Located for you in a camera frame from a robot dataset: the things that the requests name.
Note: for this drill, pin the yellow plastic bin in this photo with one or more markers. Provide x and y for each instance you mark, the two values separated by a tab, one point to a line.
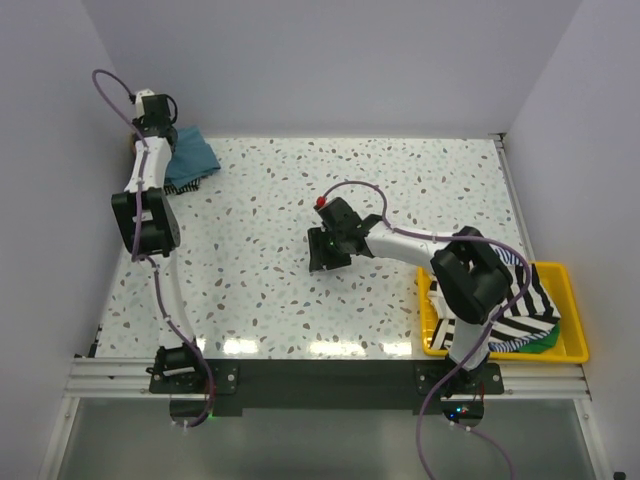
570	347

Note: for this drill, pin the blue tank top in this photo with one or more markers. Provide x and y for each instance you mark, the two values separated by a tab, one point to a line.
193	159

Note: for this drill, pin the folded thin-striped tank top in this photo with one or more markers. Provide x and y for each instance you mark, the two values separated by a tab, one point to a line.
192	186

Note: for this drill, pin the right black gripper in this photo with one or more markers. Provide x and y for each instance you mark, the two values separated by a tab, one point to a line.
319	255

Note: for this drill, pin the black white striped tank top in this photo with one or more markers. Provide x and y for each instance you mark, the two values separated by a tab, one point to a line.
533	313

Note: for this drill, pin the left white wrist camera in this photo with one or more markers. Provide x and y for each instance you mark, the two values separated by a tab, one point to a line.
136	98

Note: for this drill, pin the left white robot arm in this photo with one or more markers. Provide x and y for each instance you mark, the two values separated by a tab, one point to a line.
147	224

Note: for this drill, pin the navy white striped tank top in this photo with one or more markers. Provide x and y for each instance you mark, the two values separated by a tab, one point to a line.
508	257

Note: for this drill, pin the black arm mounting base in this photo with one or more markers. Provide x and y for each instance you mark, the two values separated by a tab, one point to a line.
231	386

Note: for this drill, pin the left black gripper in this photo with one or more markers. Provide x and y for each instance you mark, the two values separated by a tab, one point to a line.
139	121

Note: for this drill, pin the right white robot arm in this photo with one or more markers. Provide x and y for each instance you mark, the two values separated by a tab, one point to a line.
470	275

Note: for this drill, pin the green tank top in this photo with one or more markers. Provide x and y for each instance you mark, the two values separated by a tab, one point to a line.
533	344

